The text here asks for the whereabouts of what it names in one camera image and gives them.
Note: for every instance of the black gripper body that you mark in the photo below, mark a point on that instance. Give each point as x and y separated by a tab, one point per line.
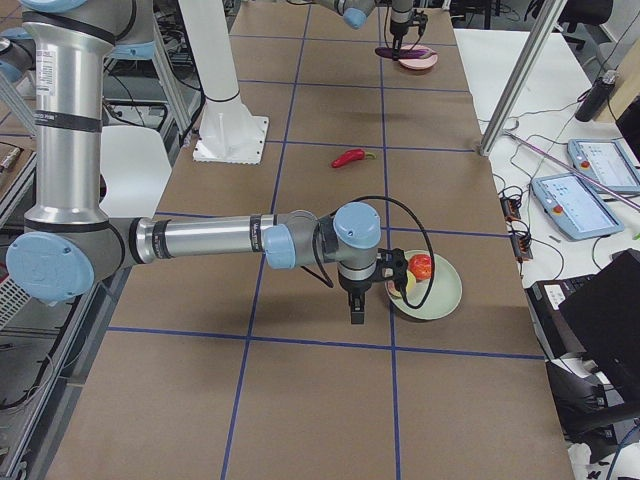
354	288
397	29

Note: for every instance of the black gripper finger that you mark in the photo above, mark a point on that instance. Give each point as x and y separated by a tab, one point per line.
396	46
357	307

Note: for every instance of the purple eggplant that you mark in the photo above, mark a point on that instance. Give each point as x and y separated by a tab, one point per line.
407	52

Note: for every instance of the pink yellow peach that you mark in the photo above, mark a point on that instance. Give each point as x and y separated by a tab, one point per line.
410	285

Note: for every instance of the red pomegranate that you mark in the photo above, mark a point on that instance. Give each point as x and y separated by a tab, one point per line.
421	266

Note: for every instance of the red chili pepper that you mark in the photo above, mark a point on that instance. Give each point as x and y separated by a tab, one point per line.
351	156

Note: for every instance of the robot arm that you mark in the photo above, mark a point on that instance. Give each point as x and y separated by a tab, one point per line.
96	192
355	13

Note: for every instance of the pink plate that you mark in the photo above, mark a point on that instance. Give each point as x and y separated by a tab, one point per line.
419	64

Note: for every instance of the blue teach pendant near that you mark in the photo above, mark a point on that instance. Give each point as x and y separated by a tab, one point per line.
574	207

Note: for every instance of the blue teach pendant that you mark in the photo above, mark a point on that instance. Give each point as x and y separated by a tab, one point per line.
609	162
574	207

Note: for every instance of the black water bottle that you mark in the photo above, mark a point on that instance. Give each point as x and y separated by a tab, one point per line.
597	96

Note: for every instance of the black office chair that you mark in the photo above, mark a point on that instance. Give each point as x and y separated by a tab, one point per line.
589	330

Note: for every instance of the blue teach pendant far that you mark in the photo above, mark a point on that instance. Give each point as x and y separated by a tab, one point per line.
609	162

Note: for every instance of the aluminium frame post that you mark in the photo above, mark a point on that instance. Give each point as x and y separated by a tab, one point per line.
533	46

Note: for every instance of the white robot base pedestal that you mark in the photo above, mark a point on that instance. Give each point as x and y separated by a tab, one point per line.
228	131

